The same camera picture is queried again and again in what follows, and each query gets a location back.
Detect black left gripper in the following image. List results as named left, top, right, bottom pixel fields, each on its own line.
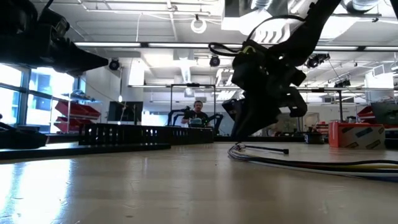
left=0, top=24, right=109, bottom=78

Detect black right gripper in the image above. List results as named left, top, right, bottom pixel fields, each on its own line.
left=222, top=52, right=308, bottom=141

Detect black zip tie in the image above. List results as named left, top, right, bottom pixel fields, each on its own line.
left=236, top=143, right=289, bottom=155

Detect black slotted cable tray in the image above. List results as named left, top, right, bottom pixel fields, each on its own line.
left=78, top=123, right=215, bottom=146

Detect metal shelf rack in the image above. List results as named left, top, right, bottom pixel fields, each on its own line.
left=49, top=90, right=103, bottom=134

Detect red storage bin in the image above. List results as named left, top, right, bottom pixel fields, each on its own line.
left=55, top=100, right=101, bottom=119
left=53, top=116, right=94, bottom=133

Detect seated person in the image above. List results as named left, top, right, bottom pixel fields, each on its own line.
left=181, top=100, right=210, bottom=128

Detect black monitor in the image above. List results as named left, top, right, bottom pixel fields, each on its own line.
left=108, top=101, right=144, bottom=125

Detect black flat tray lid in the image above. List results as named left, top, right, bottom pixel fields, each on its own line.
left=0, top=142, right=171, bottom=161

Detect white finned vent unit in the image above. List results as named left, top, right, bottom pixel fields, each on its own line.
left=221, top=0, right=292, bottom=44

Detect black low base block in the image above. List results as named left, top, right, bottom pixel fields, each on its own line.
left=0, top=121, right=50, bottom=149

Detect orange cardboard box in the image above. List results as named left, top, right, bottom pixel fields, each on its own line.
left=328, top=121, right=386, bottom=149

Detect small red storage bins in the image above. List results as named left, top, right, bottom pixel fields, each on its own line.
left=356, top=105, right=376, bottom=121

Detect white hanging panel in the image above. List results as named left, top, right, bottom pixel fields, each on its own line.
left=364, top=72, right=395, bottom=90

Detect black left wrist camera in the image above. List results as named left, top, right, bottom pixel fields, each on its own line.
left=39, top=0, right=71, bottom=40

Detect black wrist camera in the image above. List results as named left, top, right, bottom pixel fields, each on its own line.
left=39, top=0, right=71, bottom=40
left=231, top=39, right=274, bottom=75

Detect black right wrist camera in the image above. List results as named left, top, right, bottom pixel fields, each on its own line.
left=231, top=39, right=274, bottom=75

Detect black metal frame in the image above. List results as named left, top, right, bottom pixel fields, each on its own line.
left=306, top=86, right=345, bottom=123
left=170, top=83, right=216, bottom=127

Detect black camera cluster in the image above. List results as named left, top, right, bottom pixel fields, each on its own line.
left=306, top=52, right=331, bottom=69

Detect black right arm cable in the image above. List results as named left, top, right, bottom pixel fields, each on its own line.
left=208, top=14, right=307, bottom=57

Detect white cable coil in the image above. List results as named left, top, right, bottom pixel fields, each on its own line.
left=190, top=17, right=208, bottom=34

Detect dark monitor with grey frame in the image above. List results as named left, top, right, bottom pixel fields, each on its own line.
left=371, top=101, right=398, bottom=126

